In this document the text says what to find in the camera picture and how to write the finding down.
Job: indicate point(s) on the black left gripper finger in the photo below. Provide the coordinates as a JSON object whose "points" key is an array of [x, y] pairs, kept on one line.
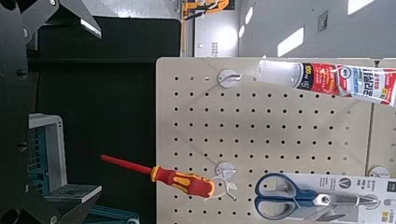
{"points": [[73, 12], [73, 194]]}

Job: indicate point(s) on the grey blue plastic crate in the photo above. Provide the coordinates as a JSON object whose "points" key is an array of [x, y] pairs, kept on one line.
{"points": [[51, 149]]}

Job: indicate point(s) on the red yellow screwdriver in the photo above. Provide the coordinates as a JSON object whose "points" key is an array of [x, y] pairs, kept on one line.
{"points": [[180, 180]]}

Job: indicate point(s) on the orange machine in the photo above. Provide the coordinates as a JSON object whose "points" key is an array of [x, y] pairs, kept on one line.
{"points": [[205, 6]]}

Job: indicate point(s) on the white pegboard hook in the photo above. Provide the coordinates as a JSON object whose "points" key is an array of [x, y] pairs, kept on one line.
{"points": [[378, 172], [225, 177], [229, 77]]}

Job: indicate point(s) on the beige pegboard panel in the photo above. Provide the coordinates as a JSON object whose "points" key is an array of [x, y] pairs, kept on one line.
{"points": [[267, 133], [384, 137]]}

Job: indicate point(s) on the red white sealant tube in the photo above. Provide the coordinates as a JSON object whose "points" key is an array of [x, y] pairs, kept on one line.
{"points": [[327, 79]]}

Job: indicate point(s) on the grey wall plate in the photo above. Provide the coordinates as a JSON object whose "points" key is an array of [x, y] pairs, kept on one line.
{"points": [[322, 21]]}

